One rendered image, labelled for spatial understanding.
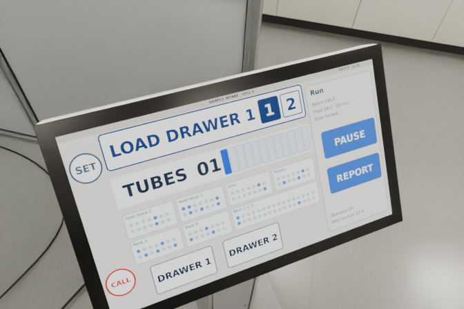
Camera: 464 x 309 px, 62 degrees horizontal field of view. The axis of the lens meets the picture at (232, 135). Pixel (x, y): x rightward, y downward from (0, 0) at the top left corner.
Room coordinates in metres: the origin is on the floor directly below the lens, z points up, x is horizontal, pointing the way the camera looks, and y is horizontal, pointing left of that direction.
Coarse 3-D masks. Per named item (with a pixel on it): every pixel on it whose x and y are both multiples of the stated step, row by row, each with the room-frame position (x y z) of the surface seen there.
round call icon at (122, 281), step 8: (128, 264) 0.20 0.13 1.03; (104, 272) 0.19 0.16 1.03; (112, 272) 0.19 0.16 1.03; (120, 272) 0.19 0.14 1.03; (128, 272) 0.19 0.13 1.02; (104, 280) 0.18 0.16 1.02; (112, 280) 0.18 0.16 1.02; (120, 280) 0.18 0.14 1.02; (128, 280) 0.18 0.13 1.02; (136, 280) 0.19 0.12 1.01; (112, 288) 0.17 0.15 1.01; (120, 288) 0.17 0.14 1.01; (128, 288) 0.18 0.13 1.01; (136, 288) 0.18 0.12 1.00; (112, 296) 0.16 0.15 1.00; (120, 296) 0.17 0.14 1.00
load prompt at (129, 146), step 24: (264, 96) 0.41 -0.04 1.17; (288, 96) 0.42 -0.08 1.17; (168, 120) 0.35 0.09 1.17; (192, 120) 0.36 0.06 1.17; (216, 120) 0.36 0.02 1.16; (240, 120) 0.37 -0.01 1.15; (264, 120) 0.38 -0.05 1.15; (288, 120) 0.39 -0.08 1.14; (120, 144) 0.31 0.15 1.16; (144, 144) 0.32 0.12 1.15; (168, 144) 0.33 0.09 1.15; (192, 144) 0.33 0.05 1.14; (120, 168) 0.29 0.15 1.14
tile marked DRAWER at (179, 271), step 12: (192, 252) 0.23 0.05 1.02; (204, 252) 0.23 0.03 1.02; (156, 264) 0.21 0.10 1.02; (168, 264) 0.21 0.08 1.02; (180, 264) 0.21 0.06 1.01; (192, 264) 0.21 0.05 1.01; (204, 264) 0.22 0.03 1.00; (216, 264) 0.22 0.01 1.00; (156, 276) 0.19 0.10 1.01; (168, 276) 0.20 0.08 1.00; (180, 276) 0.20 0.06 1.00; (192, 276) 0.20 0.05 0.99; (204, 276) 0.21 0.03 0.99; (156, 288) 0.18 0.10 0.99; (168, 288) 0.18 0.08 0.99
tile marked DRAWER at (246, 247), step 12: (264, 228) 0.27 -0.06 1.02; (276, 228) 0.28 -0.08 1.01; (228, 240) 0.25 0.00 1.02; (240, 240) 0.25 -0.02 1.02; (252, 240) 0.26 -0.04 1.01; (264, 240) 0.26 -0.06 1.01; (276, 240) 0.26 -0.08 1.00; (228, 252) 0.24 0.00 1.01; (240, 252) 0.24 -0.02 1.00; (252, 252) 0.24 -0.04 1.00; (264, 252) 0.25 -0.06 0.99; (228, 264) 0.22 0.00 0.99; (240, 264) 0.23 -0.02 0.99
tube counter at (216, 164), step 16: (304, 128) 0.39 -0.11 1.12; (240, 144) 0.35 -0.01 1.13; (256, 144) 0.36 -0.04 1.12; (272, 144) 0.36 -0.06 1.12; (288, 144) 0.37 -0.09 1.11; (304, 144) 0.37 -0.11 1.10; (208, 160) 0.32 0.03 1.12; (224, 160) 0.33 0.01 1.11; (240, 160) 0.33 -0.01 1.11; (256, 160) 0.34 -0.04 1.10; (272, 160) 0.35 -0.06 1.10; (208, 176) 0.31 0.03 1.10; (224, 176) 0.31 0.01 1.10
